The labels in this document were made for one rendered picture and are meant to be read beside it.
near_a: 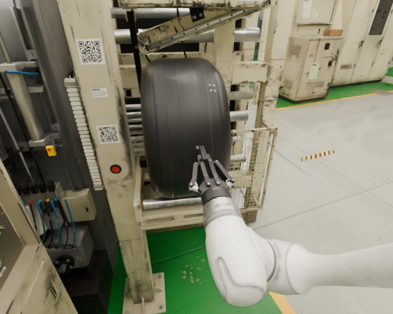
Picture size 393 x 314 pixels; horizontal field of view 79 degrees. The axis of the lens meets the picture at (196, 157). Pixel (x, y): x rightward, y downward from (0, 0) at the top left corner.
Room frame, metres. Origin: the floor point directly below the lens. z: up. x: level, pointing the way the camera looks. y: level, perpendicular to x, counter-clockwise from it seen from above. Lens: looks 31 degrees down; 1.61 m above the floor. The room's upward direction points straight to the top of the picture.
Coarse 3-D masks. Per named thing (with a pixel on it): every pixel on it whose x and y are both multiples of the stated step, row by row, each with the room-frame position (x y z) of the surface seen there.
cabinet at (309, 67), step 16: (288, 48) 5.19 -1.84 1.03; (304, 48) 4.80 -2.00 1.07; (320, 48) 4.90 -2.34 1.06; (336, 48) 5.06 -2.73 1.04; (288, 64) 5.11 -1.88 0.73; (304, 64) 4.78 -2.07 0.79; (320, 64) 4.94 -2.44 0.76; (288, 80) 5.02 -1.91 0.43; (304, 80) 4.82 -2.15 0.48; (320, 80) 4.98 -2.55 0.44; (288, 96) 4.95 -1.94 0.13; (304, 96) 4.86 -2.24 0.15; (320, 96) 5.03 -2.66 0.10
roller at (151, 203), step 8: (144, 200) 0.78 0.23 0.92; (152, 200) 0.78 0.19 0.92; (160, 200) 0.78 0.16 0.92; (168, 200) 0.79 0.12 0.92; (176, 200) 0.79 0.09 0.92; (184, 200) 0.79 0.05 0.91; (192, 200) 0.80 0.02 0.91; (200, 200) 0.80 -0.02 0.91; (144, 208) 0.76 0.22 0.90; (152, 208) 0.77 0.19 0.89
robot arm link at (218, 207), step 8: (216, 200) 0.41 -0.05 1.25; (224, 200) 0.41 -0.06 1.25; (232, 200) 0.42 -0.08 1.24; (208, 208) 0.40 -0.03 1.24; (216, 208) 0.39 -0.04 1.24; (224, 208) 0.39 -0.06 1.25; (232, 208) 0.39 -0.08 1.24; (208, 216) 0.38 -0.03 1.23; (216, 216) 0.37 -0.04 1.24; (240, 216) 0.38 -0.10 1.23
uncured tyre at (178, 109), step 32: (160, 64) 0.88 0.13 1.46; (192, 64) 0.89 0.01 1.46; (160, 96) 0.74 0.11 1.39; (192, 96) 0.75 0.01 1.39; (224, 96) 0.80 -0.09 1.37; (160, 128) 0.68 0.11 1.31; (192, 128) 0.69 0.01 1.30; (224, 128) 0.72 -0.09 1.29; (160, 160) 0.65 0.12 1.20; (192, 160) 0.67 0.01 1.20; (224, 160) 0.70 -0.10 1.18; (160, 192) 0.69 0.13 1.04; (192, 192) 0.71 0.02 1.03
